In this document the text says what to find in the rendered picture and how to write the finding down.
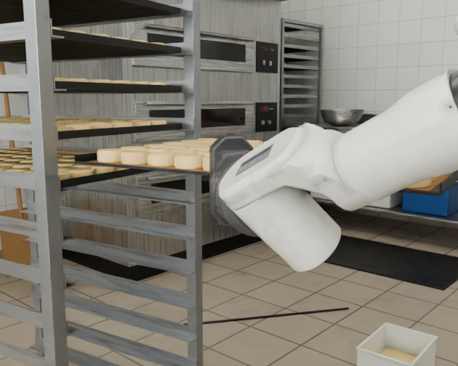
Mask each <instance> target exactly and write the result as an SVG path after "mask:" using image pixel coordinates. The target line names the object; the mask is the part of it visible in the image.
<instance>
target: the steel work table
mask: <svg viewBox="0 0 458 366"><path fill-rule="evenodd" d="M373 117H374V114H363V115H362V116H361V118H360V119H359V121H358V122H357V123H354V124H352V125H349V126H333V125H331V124H329V123H327V122H325V121H324V123H312V124H313V125H316V126H320V127H321V128H323V129H324V130H327V129H332V130H335V131H338V132H341V133H347V132H348V131H350V130H352V129H354V128H355V127H357V126H359V125H361V124H362V123H364V122H366V121H368V120H369V119H371V118H373ZM301 125H303V124H301ZM301 125H289V126H282V130H286V129H289V128H298V127H300V126H301ZM313 199H314V201H315V202H317V203H321V207H322V209H323V210H325V211H326V205H331V206H338V205H337V204H336V203H335V202H334V201H333V200H324V199H319V198H313ZM359 209H360V210H365V211H373V212H379V213H384V214H393V215H398V216H407V217H412V218H418V219H427V220H431V221H440V222H446V223H451V224H458V211H457V212H455V213H453V214H451V215H450V216H447V217H445V216H434V215H429V214H423V213H413V212H408V211H403V210H402V204H400V205H398V206H395V207H392V208H379V207H374V206H363V207H361V208H359Z"/></svg>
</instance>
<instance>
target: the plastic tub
mask: <svg viewBox="0 0 458 366"><path fill-rule="evenodd" d="M437 338H438V336H434V335H430V334H427V333H422V332H419V331H416V330H412V329H408V328H404V327H401V326H398V325H394V324H390V323H388V322H386V323H385V324H384V325H382V326H381V327H380V328H379V329H377V330H376V331H375V332H374V333H372V334H371V335H370V336H369V337H368V338H367V339H366V340H365V341H363V342H362V343H361V344H359V345H358V346H357V347H356V348H355V349H357V350H358V352H357V366H435V345H436V339H437Z"/></svg>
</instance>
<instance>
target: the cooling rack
mask: <svg viewBox="0 0 458 366"><path fill-rule="evenodd" d="M284 23H290V24H295V25H302V26H307V27H311V28H322V25H319V24H315V23H308V22H303V21H299V20H292V19H288V18H283V17H282V18H281V51H280V97H279V133H281V132H282V131H283V130H282V126H283V109H284V32H286V33H287V32H294V31H304V30H300V29H296V28H287V27H284Z"/></svg>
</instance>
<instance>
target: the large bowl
mask: <svg viewBox="0 0 458 366"><path fill-rule="evenodd" d="M319 110H320V112H321V117H322V118H323V119H324V121H325V122H327V123H329V124H331V125H333V126H349V125H352V124H354V123H357V122H358V121H359V119H360V118H361V116H362V115H363V110H362V109H319Z"/></svg>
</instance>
